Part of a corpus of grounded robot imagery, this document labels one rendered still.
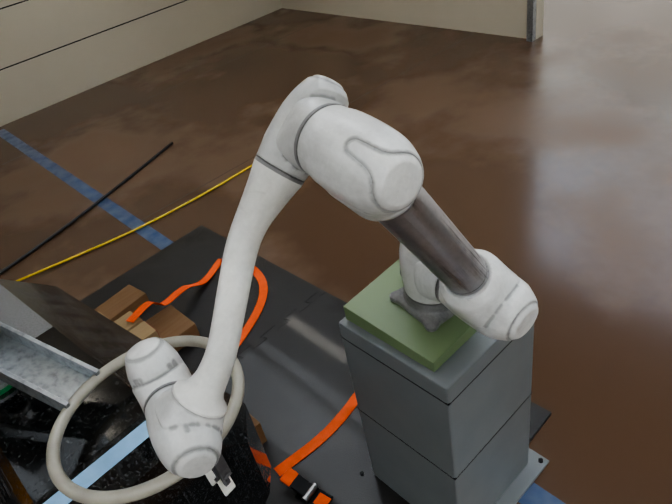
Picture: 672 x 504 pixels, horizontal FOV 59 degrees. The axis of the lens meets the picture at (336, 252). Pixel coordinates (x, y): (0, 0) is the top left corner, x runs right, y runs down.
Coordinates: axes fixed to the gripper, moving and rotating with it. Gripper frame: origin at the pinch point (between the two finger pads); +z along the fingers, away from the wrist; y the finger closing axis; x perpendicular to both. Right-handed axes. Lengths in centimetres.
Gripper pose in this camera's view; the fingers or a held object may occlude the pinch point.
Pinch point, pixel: (218, 477)
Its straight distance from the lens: 144.5
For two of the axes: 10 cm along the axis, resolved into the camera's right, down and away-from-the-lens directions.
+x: -6.3, 5.6, -5.4
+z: 2.3, 8.0, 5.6
